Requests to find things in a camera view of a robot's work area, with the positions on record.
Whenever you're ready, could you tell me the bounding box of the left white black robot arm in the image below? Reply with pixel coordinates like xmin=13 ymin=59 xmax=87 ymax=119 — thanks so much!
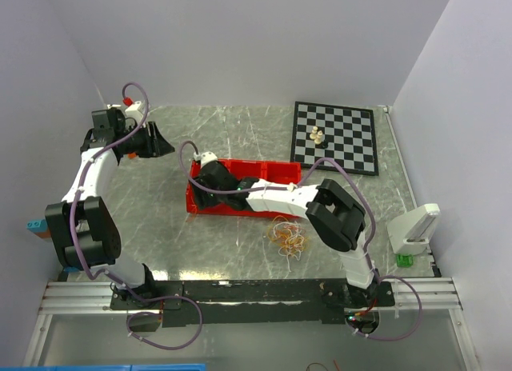
xmin=45 ymin=107 xmax=174 ymax=309

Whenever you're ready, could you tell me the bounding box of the blue brown toy block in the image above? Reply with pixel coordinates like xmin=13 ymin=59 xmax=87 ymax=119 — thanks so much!
xmin=26 ymin=218 xmax=51 ymax=241

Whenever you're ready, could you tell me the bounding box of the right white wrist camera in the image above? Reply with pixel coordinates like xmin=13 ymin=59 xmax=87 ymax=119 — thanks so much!
xmin=194 ymin=151 xmax=218 ymax=167

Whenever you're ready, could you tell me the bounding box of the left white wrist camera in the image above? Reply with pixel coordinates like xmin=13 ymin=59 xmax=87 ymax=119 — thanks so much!
xmin=125 ymin=101 xmax=145 ymax=125

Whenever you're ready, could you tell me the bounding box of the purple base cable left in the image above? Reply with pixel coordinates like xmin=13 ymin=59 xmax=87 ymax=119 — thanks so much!
xmin=126 ymin=294 xmax=204 ymax=351

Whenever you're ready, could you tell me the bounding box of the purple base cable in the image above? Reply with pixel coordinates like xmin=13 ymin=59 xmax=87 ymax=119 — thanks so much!
xmin=126 ymin=294 xmax=204 ymax=351
xmin=346 ymin=275 xmax=424 ymax=344

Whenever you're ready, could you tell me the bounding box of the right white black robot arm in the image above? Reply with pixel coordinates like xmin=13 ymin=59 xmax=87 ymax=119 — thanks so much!
xmin=190 ymin=152 xmax=378 ymax=306

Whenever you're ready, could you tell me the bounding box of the cream chess piece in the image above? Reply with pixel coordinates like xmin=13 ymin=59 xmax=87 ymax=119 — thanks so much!
xmin=310 ymin=126 xmax=318 ymax=140
xmin=314 ymin=132 xmax=323 ymax=145

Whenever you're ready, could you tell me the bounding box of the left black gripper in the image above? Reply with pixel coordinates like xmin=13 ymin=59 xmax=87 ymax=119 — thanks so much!
xmin=116 ymin=122 xmax=174 ymax=159

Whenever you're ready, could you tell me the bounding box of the blue plastic bin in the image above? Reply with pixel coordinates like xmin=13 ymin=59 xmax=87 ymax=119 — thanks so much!
xmin=1 ymin=364 xmax=206 ymax=371

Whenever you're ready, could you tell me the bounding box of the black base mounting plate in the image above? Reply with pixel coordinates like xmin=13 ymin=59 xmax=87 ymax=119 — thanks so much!
xmin=110 ymin=278 xmax=395 ymax=328

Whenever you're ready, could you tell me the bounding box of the yellow wire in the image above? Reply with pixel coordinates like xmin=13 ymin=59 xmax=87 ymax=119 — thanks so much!
xmin=265 ymin=215 xmax=311 ymax=256

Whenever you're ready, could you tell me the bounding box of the black grey chessboard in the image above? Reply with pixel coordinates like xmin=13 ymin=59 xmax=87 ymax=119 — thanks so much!
xmin=290 ymin=102 xmax=379 ymax=176

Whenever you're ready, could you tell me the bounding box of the aluminium rail frame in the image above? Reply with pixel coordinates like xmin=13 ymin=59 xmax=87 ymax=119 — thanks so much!
xmin=38 ymin=277 xmax=462 ymax=315

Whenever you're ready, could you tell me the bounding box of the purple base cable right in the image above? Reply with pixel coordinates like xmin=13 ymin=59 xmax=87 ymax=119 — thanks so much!
xmin=346 ymin=275 xmax=424 ymax=344

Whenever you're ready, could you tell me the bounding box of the red three-compartment tray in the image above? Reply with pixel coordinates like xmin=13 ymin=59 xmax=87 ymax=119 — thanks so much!
xmin=186 ymin=159 xmax=302 ymax=218

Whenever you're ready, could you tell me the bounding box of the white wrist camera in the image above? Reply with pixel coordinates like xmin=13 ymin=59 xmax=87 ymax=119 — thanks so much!
xmin=125 ymin=101 xmax=145 ymax=125
xmin=194 ymin=151 xmax=218 ymax=167

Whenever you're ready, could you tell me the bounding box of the white grey stand device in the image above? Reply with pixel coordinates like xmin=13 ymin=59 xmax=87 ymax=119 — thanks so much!
xmin=387 ymin=203 xmax=441 ymax=256

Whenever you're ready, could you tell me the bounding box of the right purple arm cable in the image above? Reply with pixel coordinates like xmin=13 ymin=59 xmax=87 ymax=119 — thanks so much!
xmin=178 ymin=141 xmax=381 ymax=284

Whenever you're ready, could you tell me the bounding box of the green toy block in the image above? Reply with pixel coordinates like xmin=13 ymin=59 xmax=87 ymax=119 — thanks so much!
xmin=396 ymin=254 xmax=414 ymax=268

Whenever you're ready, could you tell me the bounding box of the white wire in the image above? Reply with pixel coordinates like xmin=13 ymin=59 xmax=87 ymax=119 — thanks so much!
xmin=265 ymin=217 xmax=305 ymax=273

